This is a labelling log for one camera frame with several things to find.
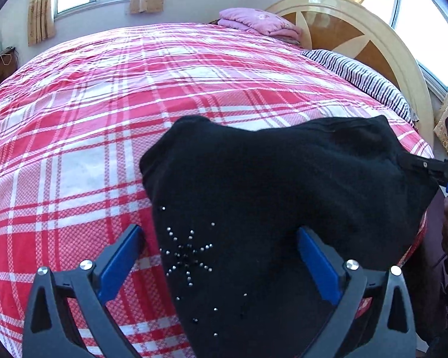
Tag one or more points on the red plaid bed sheet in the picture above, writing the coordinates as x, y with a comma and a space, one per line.
97, 126

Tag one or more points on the black pants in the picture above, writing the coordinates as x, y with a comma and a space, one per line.
265, 194

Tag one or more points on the wooden bed headboard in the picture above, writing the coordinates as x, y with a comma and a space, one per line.
343, 26

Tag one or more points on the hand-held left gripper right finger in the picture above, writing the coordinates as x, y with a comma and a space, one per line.
319, 268

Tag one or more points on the striped pillow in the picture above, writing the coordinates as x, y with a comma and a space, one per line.
366, 78

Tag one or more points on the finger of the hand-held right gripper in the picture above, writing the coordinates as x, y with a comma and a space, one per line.
414, 163
443, 181

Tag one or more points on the folded pink blanket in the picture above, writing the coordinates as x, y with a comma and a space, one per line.
261, 20

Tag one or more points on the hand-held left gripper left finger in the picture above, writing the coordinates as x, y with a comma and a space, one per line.
117, 264

